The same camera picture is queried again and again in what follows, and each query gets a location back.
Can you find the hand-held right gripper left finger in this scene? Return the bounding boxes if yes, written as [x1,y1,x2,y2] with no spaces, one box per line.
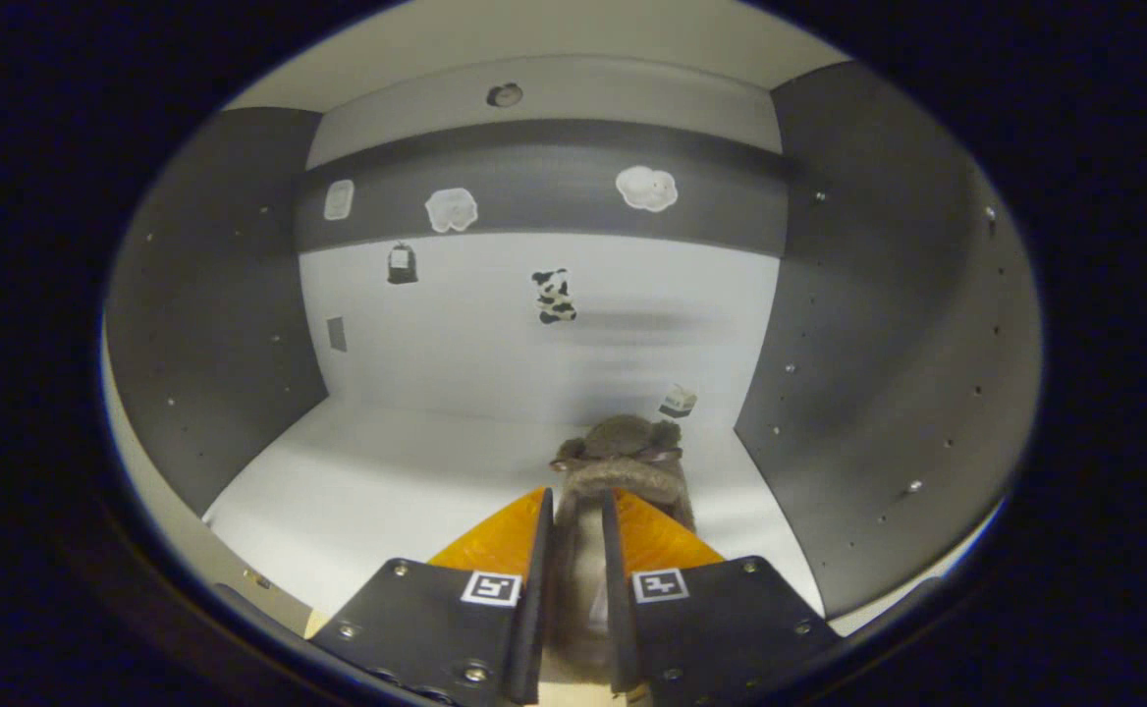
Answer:
[308,486,556,707]

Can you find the brown fuzzy shoe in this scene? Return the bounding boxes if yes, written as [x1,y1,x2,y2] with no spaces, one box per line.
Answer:
[548,413,698,688]

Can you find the grey white shoe cabinet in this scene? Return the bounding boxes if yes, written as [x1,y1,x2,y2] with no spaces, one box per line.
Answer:
[100,0,1044,649]

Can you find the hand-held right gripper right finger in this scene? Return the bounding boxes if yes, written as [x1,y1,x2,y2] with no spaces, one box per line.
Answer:
[600,487,843,697]

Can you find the white cabinet door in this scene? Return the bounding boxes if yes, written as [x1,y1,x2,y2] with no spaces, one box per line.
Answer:
[100,314,324,639]
[824,496,1011,639]

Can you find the white cabinet shelf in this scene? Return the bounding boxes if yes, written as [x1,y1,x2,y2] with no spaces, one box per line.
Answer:
[225,0,854,115]

